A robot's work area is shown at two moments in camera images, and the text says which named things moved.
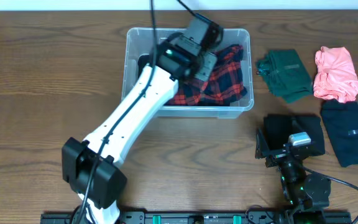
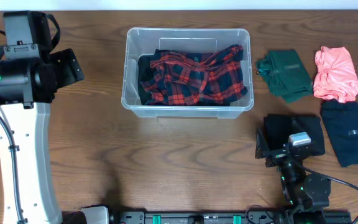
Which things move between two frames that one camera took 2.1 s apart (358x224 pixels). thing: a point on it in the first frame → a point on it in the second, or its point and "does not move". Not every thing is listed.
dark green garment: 284,74 does not move
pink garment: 336,77 does not move
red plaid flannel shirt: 225,86 does not move
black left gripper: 199,56 → 68,66
